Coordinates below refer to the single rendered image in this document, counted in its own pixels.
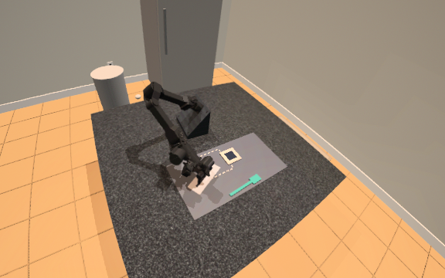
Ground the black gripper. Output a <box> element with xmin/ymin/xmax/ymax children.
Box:
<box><xmin>184</xmin><ymin>150</ymin><xmax>213</xmax><ymax>178</ymax></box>

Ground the white square tile with blue-grey centre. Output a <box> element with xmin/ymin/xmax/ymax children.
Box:
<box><xmin>220</xmin><ymin>147</ymin><xmax>242</xmax><ymax>164</ymax></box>

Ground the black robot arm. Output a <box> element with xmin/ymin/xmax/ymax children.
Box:
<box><xmin>143</xmin><ymin>82</ymin><xmax>204</xmax><ymax>177</ymax></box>

